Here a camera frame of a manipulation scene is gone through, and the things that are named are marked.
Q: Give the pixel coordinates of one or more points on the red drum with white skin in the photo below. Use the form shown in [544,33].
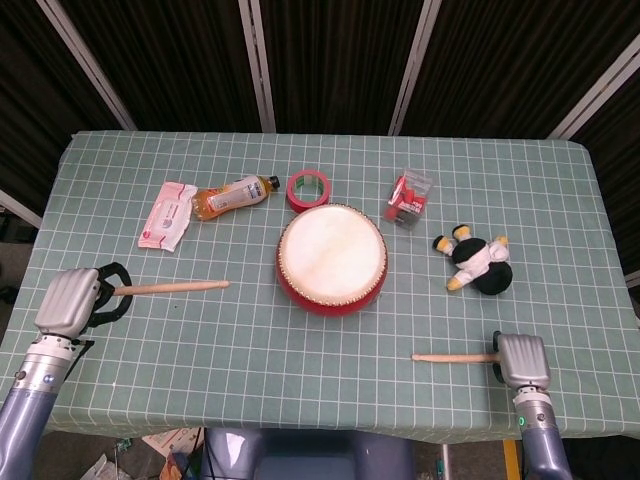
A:
[330,255]

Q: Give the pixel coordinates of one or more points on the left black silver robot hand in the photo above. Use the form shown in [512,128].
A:
[67,300]

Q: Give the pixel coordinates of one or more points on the red tape roll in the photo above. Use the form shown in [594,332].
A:
[307,200]

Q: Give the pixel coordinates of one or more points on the crumpled white paper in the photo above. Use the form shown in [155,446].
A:
[100,467]

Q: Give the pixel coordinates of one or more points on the pink white wet wipes pack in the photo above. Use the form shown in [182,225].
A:
[167,217]

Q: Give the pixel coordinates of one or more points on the wooden drumstick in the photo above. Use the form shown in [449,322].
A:
[175,288]
[450,358]

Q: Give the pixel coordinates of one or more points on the clear box with red pieces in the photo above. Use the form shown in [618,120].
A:
[407,202]

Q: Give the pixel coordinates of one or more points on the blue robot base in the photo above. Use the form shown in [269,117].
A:
[310,455]

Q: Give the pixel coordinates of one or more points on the yellow floor tape strip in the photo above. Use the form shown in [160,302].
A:
[511,460]

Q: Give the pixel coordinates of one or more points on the left blue silver robot arm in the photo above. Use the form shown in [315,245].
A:
[30,400]

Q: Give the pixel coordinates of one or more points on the green gridded cutting mat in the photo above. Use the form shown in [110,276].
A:
[250,375]

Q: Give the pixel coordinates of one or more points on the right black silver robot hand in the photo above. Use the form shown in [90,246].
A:
[522,360]

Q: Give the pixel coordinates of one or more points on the orange drink plastic bottle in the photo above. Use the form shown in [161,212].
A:
[225,199]

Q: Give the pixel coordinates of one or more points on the right blue silver robot arm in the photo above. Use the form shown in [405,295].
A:
[542,435]

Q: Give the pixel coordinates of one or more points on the black white plush toy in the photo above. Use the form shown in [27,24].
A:
[475,260]

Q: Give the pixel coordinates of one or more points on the white printed paper carton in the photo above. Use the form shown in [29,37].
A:
[172,441]

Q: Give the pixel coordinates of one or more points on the white partition post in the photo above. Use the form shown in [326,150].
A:
[412,70]
[90,70]
[595,95]
[257,65]

